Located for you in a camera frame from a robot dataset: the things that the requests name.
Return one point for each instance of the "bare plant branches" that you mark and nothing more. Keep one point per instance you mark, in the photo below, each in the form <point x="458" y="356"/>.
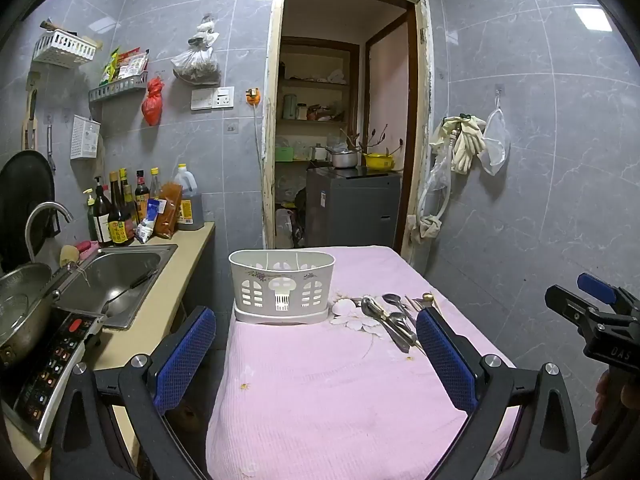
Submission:
<point x="372" y="137"/>

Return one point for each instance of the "green box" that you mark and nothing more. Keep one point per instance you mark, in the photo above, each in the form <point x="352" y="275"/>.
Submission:
<point x="283" y="153"/>

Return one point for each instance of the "white plastic utensil holder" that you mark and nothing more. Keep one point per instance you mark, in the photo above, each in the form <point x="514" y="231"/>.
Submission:
<point x="280" y="280"/>

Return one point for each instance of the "hanging metal peeler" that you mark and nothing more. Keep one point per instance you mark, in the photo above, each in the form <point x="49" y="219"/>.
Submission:
<point x="50" y="145"/>

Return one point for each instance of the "white wall socket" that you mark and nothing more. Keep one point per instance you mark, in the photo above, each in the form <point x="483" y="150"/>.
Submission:
<point x="224" y="96"/>

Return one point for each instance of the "white plastic jug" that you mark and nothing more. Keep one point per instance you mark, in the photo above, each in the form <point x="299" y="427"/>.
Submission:
<point x="284" y="224"/>

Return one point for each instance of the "green jar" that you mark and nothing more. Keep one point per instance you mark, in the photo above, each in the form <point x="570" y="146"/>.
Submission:
<point x="289" y="106"/>

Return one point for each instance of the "clear bottle yellow cap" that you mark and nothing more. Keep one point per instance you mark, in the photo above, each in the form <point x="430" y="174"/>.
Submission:
<point x="155" y="185"/>

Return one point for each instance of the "cream rubber gloves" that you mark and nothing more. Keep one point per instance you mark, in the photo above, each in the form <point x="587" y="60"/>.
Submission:
<point x="467" y="142"/>

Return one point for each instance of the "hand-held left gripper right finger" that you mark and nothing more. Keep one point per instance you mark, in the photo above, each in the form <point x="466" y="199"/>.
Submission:
<point x="445" y="365"/>

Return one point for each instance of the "red plastic bag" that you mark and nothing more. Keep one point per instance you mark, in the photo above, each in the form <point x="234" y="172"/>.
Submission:
<point x="152" y="102"/>

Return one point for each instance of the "dark bottle red label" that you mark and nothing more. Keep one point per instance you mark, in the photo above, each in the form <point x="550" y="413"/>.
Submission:
<point x="142" y="192"/>

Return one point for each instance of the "pink floral tablecloth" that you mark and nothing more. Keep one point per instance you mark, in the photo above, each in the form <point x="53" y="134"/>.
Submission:
<point x="320" y="385"/>

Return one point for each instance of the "steel cooking pot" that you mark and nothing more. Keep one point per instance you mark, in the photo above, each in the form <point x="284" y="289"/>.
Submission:
<point x="344" y="158"/>

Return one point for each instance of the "dark pump bottle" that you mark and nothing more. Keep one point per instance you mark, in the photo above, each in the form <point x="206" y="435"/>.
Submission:
<point x="98" y="217"/>

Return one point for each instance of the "cream door frame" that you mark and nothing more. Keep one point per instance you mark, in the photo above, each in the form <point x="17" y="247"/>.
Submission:
<point x="270" y="110"/>

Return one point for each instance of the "white mesh bag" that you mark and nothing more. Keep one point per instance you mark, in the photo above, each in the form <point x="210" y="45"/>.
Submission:
<point x="494" y="142"/>

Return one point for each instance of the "white light switch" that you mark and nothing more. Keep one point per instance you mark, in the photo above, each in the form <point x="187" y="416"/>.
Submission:
<point x="202" y="99"/>

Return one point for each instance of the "wooden spatula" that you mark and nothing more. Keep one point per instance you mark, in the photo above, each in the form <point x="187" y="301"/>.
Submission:
<point x="30" y="115"/>

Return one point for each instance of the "large steel spoon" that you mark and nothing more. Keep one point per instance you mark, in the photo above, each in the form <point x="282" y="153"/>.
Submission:
<point x="371" y="307"/>

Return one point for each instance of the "dark grey cabinet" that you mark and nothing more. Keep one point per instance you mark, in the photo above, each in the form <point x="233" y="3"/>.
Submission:
<point x="352" y="210"/>

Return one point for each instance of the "white hanging slotted box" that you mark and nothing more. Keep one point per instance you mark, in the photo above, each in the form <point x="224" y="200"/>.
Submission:
<point x="84" y="137"/>

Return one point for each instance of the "steel sink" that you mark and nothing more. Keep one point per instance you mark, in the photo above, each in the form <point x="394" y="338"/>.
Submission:
<point x="120" y="267"/>

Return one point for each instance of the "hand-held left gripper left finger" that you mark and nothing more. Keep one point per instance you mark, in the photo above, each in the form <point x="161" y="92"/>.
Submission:
<point x="185" y="360"/>

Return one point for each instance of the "blue and white packet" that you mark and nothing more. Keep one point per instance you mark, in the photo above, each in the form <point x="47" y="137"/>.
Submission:
<point x="149" y="222"/>

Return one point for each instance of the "loofah sponge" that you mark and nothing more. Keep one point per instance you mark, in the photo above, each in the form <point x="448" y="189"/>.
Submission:
<point x="69" y="255"/>

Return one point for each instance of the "black induction cooker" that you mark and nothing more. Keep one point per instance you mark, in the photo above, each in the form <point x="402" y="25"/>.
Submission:
<point x="55" y="365"/>

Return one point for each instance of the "steel faucet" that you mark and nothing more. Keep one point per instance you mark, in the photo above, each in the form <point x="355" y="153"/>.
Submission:
<point x="40" y="212"/>

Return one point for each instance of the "person's right hand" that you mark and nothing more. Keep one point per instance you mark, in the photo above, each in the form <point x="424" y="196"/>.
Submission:
<point x="609" y="399"/>

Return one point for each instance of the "black wok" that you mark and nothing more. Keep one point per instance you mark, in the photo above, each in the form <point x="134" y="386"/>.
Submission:
<point x="25" y="200"/>

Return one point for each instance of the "orange spice packet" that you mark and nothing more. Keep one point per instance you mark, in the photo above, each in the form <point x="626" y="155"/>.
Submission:
<point x="167" y="210"/>

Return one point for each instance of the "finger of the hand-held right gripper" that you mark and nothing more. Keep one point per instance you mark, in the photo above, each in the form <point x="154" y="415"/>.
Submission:
<point x="595" y="284"/>
<point x="567" y="302"/>

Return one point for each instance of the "white plastic basket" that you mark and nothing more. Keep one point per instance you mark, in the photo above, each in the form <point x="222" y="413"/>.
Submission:
<point x="65" y="47"/>

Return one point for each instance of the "large oil jug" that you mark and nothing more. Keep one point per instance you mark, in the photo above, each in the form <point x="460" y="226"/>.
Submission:
<point x="189" y="205"/>

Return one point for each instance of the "crumpled clear plastic bag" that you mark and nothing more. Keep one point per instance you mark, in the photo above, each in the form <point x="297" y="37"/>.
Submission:
<point x="440" y="170"/>

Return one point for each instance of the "bunch of seasoning packets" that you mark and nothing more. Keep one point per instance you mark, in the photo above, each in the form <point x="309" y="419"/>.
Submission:
<point x="125" y="65"/>

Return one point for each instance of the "orange plug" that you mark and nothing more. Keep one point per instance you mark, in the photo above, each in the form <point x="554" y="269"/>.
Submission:
<point x="253" y="96"/>

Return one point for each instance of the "gold spoon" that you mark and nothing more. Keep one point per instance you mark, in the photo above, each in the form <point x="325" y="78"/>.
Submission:
<point x="427" y="297"/>

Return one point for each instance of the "clear bag of dried goods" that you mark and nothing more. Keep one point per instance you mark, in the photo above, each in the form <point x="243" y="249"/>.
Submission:
<point x="197" y="62"/>

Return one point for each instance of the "beige kitchen counter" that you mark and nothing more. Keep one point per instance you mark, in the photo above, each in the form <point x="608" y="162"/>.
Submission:
<point x="150" y="320"/>

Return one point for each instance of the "soy sauce bottle yellow label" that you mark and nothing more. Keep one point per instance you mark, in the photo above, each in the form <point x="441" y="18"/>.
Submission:
<point x="120" y="215"/>

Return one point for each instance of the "brown sauce bottle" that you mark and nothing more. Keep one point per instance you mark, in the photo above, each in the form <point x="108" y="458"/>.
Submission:
<point x="131" y="197"/>

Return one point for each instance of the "yellow bowl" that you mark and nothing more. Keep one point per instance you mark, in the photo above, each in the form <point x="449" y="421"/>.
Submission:
<point x="379" y="161"/>

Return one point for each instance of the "wooden shelf unit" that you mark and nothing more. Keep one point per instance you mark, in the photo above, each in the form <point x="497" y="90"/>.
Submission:
<point x="312" y="80"/>

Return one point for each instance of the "wooden chopstick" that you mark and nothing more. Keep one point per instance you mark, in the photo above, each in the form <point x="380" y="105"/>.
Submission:
<point x="413" y="303"/>
<point x="419" y="302"/>

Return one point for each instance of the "steel basin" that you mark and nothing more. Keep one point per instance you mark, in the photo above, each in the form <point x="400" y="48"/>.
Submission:
<point x="22" y="305"/>

